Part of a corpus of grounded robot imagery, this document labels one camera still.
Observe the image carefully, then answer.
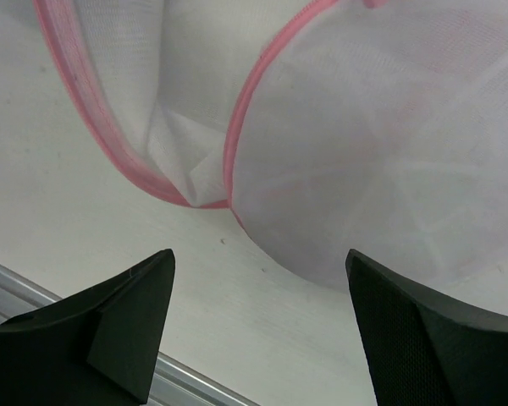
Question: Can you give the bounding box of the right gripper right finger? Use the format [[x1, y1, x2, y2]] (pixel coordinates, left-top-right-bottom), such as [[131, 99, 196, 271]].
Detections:
[[345, 250, 508, 405]]

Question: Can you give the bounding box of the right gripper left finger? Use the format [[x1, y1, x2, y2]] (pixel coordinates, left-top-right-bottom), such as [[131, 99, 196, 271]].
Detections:
[[0, 250, 175, 405]]

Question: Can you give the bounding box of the aluminium mounting rail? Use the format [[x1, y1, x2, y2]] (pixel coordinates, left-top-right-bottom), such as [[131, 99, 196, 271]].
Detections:
[[0, 250, 247, 405]]

